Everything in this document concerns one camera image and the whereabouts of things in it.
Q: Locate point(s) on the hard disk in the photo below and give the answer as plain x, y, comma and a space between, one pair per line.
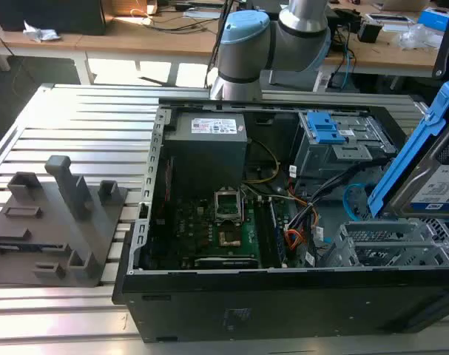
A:
429, 185

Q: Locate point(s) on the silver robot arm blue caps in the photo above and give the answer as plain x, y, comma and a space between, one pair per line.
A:
246, 48

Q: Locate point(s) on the black RAM slot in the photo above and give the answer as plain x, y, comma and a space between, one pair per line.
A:
262, 233
277, 236

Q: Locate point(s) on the blue cardboard box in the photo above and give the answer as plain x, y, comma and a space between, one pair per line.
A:
433, 16

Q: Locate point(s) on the clear plastic bag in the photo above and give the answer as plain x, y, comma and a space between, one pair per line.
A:
420, 37

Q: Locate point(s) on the small black device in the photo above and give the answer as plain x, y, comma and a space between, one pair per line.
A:
369, 32

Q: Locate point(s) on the blue plastic cage latch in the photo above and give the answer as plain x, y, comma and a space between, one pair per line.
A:
324, 127

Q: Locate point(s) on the grey metal drive cage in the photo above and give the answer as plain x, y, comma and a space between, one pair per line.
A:
320, 162

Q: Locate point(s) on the grey power supply unit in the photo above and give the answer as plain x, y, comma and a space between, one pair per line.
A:
205, 155

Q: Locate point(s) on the CPU socket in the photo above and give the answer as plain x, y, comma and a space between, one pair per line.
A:
229, 236

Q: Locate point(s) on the wooden desk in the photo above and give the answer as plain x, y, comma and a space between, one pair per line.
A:
135, 40

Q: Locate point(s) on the black graphics card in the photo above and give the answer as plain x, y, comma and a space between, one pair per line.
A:
228, 263

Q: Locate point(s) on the black PC case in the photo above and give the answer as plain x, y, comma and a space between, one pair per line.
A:
283, 307

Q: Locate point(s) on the green motherboard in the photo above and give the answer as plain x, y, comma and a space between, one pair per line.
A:
194, 229

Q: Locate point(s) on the black box on desk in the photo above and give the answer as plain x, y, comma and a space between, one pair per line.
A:
50, 16

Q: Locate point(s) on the crumpled white paper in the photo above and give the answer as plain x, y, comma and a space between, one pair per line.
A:
41, 33

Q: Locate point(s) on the grey parts rack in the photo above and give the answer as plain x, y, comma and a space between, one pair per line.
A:
57, 240

